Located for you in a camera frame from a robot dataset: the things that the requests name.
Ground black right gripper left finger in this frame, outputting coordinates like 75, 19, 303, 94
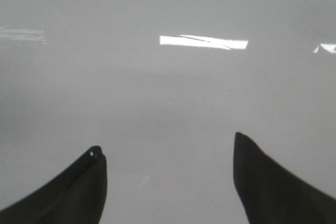
1, 146, 107, 223

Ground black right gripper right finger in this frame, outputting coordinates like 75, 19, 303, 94
233, 132, 335, 223

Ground white whiteboard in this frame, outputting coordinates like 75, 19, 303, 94
1, 0, 335, 223

